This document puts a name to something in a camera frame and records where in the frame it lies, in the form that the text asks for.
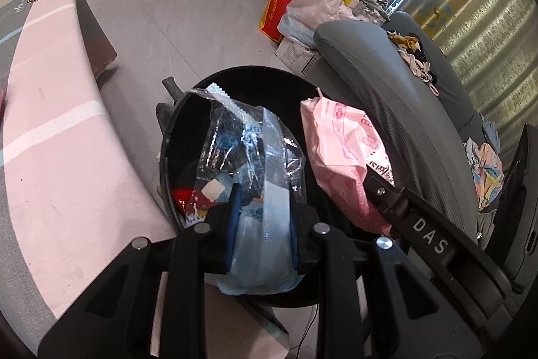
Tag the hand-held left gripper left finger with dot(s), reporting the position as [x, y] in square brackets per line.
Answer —
[234, 224]

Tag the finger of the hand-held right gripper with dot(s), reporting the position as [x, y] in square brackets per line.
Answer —
[380, 186]

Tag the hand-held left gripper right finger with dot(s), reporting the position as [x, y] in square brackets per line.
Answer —
[294, 249]

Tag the pink tissue packet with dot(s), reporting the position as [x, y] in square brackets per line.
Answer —
[336, 157]

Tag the red gold candy wrapper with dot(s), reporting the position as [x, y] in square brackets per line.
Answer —
[183, 197]

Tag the blue face mask clear packet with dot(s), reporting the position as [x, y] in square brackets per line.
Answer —
[273, 174]

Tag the black trash bin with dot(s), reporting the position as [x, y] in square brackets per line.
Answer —
[185, 140]

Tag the colourful pastel clothes pile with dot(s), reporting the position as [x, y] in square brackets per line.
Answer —
[485, 169]

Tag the grey sofa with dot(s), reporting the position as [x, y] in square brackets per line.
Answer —
[399, 90]

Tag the dark and beige clothes pile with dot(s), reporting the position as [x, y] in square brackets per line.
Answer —
[414, 56]

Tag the cardboard box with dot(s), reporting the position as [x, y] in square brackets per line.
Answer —
[296, 56]

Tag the grey white clothes pile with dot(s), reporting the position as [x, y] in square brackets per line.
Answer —
[365, 1]

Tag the white plastic shopping bag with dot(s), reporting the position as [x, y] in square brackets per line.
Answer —
[315, 5]

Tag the pink grey table mat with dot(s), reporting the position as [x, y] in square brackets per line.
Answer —
[63, 132]

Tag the patterned gold curtain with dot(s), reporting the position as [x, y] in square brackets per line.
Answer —
[462, 5]

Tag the red gift bag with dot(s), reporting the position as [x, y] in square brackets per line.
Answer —
[279, 10]

